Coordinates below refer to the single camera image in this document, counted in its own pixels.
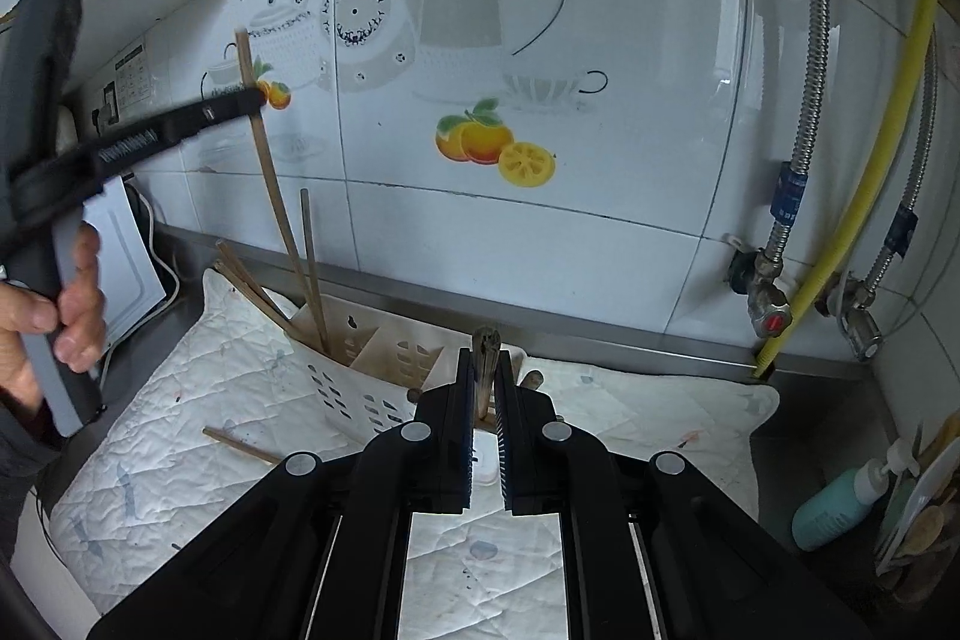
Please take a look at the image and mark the white board at left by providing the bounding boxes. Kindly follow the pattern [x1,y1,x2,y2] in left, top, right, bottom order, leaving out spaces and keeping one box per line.
[79,182,167,348]

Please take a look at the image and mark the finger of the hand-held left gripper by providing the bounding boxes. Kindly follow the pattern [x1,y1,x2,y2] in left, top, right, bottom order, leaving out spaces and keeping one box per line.
[90,87,269,176]

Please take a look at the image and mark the wooden spoon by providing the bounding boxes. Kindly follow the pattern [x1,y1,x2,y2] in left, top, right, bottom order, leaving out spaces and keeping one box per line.
[904,503,947,545]

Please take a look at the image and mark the person's left hand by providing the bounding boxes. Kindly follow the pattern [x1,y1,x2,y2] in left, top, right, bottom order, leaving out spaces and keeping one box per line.
[0,226,110,405]

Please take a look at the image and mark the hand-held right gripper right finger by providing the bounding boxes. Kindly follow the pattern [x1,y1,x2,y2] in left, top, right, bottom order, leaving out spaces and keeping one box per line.
[493,355,875,640]

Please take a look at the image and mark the dishes at right edge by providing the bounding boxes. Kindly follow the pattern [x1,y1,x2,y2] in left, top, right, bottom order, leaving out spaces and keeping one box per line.
[874,411,960,566]

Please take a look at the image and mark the metal valve with red handle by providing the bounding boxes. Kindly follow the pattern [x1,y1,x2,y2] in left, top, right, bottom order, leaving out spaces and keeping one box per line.
[726,233,797,341]

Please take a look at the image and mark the braided metal hose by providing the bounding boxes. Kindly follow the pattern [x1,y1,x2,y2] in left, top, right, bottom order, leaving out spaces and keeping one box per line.
[765,0,832,259]
[862,36,940,304]

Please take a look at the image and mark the cream house-shaped utensil holder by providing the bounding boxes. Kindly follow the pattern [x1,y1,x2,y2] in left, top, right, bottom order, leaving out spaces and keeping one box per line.
[289,295,556,461]

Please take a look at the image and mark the black cable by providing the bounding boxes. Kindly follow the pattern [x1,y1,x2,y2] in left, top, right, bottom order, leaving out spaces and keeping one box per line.
[124,175,158,259]

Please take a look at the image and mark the wall power socket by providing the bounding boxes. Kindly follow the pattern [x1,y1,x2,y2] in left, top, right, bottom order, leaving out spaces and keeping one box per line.
[90,81,125,130]

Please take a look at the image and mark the long bamboo chopstick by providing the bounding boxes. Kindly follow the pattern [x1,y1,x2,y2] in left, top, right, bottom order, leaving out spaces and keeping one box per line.
[202,426,282,467]
[471,325,502,420]
[300,188,329,356]
[235,26,320,348]

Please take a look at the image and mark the metal water valve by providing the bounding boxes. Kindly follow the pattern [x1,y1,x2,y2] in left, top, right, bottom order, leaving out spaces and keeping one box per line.
[816,271,884,362]

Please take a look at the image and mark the group of wooden chopsticks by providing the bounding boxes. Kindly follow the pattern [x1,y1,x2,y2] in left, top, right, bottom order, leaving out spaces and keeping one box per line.
[214,239,301,341]

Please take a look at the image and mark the dark utensil pot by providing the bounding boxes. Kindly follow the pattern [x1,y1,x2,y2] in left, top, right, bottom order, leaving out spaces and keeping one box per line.
[874,520,960,605]

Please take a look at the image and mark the teal pump bottle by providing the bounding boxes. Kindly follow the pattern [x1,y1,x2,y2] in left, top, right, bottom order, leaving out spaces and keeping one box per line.
[791,426,922,552]

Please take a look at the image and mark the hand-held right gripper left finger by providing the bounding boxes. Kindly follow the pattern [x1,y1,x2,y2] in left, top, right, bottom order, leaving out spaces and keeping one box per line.
[86,347,477,640]

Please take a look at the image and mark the white quilted printed blanket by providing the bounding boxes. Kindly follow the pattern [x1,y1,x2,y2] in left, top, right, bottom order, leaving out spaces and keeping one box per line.
[45,269,781,640]

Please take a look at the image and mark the white cable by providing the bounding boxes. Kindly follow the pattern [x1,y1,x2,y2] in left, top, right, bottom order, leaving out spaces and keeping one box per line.
[94,254,181,386]

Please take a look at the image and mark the yellow gas hose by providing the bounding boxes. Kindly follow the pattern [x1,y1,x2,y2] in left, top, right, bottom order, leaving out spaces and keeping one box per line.
[752,0,942,380]

